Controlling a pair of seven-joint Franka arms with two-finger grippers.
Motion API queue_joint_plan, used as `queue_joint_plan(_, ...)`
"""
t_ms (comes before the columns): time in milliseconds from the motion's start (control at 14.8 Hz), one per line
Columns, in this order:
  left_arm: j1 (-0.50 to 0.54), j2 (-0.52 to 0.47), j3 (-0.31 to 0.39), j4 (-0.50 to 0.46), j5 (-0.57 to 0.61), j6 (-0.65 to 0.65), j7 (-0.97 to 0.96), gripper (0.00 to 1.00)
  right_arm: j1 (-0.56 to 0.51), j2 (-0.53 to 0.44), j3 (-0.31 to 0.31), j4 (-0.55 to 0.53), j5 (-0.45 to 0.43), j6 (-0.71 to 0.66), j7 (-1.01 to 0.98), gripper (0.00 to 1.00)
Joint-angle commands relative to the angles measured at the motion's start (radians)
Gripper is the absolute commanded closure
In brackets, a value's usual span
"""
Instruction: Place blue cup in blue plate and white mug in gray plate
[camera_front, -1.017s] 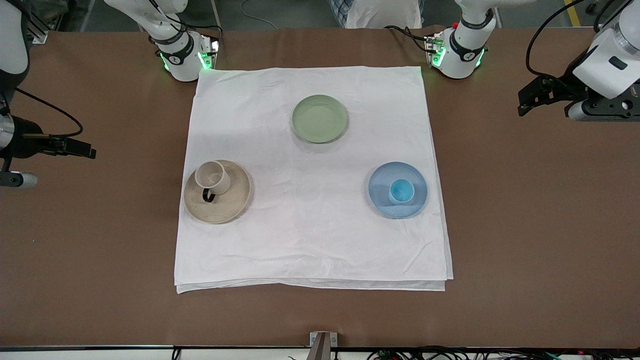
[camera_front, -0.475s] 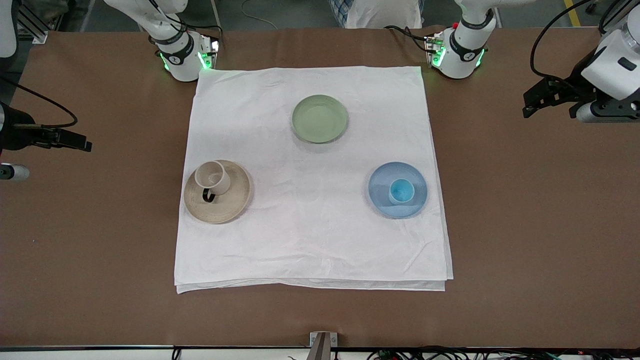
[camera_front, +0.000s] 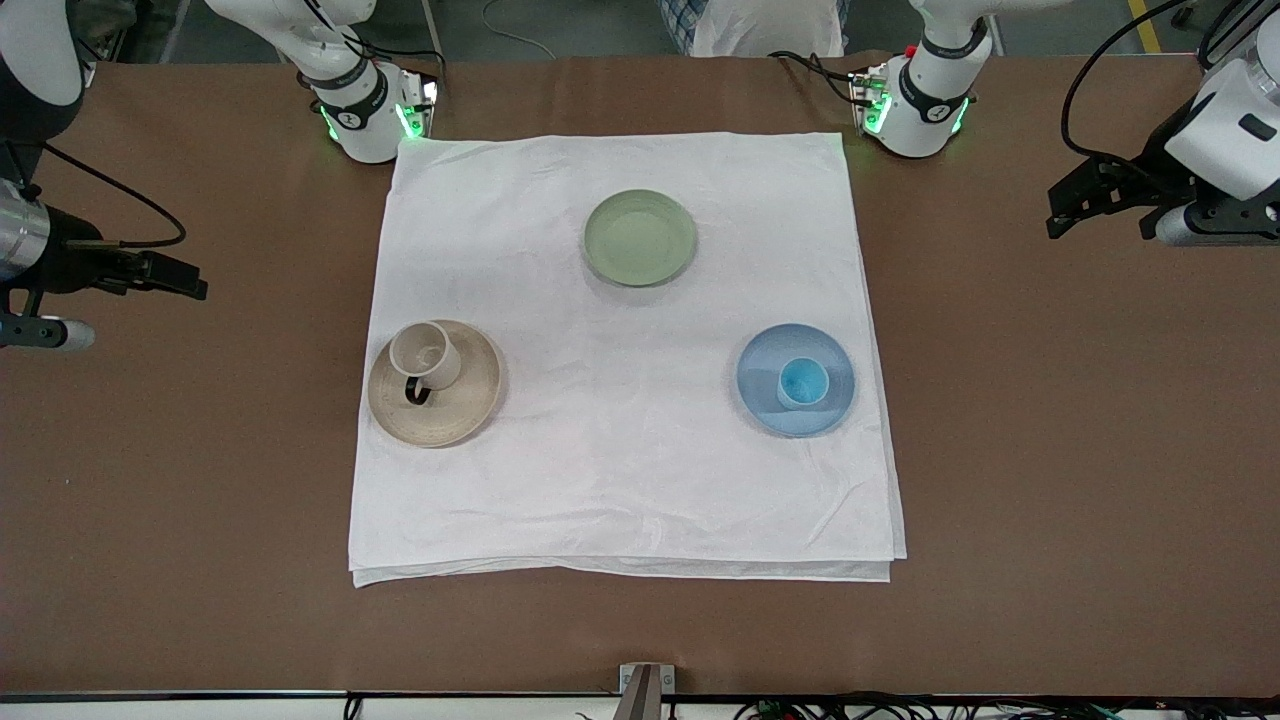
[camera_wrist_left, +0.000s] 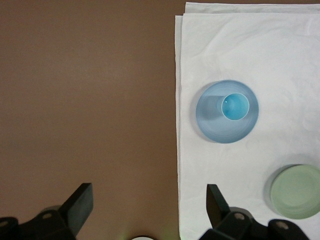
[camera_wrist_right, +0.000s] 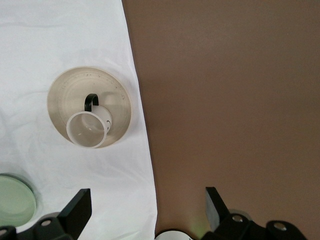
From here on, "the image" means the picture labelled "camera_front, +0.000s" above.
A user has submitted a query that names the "white mug black handle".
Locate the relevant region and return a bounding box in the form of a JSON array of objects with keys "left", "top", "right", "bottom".
[{"left": 388, "top": 320, "right": 464, "bottom": 407}]

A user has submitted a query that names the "blue cup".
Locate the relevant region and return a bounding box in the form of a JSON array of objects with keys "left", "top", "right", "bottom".
[{"left": 777, "top": 357, "right": 831, "bottom": 411}]

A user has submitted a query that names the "beige round plate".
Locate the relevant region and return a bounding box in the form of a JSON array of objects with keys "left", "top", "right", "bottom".
[{"left": 365, "top": 318, "right": 504, "bottom": 449}]

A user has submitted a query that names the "blue round plate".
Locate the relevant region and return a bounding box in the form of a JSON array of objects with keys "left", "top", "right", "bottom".
[{"left": 736, "top": 322, "right": 857, "bottom": 439}]

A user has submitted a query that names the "green round plate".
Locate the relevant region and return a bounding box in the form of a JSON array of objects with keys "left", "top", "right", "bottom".
[{"left": 582, "top": 188, "right": 698, "bottom": 289}]

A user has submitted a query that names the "silver left base connector panel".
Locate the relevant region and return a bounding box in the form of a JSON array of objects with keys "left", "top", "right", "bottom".
[{"left": 850, "top": 65, "right": 893, "bottom": 136}]

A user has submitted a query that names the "silver base connector panel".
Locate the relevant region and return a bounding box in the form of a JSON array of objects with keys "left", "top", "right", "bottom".
[
  {"left": 398, "top": 70, "right": 439, "bottom": 139},
  {"left": 850, "top": 65, "right": 893, "bottom": 136}
]

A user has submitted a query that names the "silver right base connector panel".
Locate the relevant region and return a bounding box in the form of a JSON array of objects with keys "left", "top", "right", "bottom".
[{"left": 398, "top": 70, "right": 439, "bottom": 139}]

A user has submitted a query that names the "white plastic bag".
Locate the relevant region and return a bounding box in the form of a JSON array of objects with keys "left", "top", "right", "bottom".
[{"left": 690, "top": 0, "right": 846, "bottom": 58}]

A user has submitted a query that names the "blue checkered fabric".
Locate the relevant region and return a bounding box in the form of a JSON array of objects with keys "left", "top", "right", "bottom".
[{"left": 658, "top": 0, "right": 713, "bottom": 53}]

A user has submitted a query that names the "white cloth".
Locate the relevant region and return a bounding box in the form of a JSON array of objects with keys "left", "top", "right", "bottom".
[{"left": 348, "top": 130, "right": 909, "bottom": 589}]

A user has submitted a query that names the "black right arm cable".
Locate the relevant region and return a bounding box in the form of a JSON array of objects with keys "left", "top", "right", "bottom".
[{"left": 38, "top": 143, "right": 189, "bottom": 249}]

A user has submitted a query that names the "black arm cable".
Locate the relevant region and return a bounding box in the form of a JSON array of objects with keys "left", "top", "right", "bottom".
[
  {"left": 38, "top": 143, "right": 189, "bottom": 249},
  {"left": 1060, "top": 0, "right": 1196, "bottom": 176}
]

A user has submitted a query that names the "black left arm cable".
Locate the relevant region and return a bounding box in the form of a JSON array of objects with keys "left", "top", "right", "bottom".
[{"left": 1060, "top": 0, "right": 1196, "bottom": 176}]

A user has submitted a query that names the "black left base cable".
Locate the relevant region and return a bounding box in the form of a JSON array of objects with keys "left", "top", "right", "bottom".
[{"left": 770, "top": 50, "right": 861, "bottom": 106}]

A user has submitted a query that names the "black base cable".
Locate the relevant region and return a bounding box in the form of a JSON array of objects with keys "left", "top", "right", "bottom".
[
  {"left": 770, "top": 50, "right": 861, "bottom": 106},
  {"left": 290, "top": 0, "right": 448, "bottom": 73}
]

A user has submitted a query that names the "black right base cable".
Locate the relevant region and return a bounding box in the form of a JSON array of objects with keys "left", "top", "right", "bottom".
[{"left": 290, "top": 0, "right": 448, "bottom": 73}]

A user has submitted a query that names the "black cable bundle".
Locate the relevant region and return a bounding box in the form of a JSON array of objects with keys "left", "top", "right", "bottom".
[{"left": 735, "top": 695, "right": 1280, "bottom": 720}]

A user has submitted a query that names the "metal table edge bracket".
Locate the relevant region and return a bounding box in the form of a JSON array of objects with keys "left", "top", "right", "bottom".
[{"left": 618, "top": 662, "right": 677, "bottom": 720}]

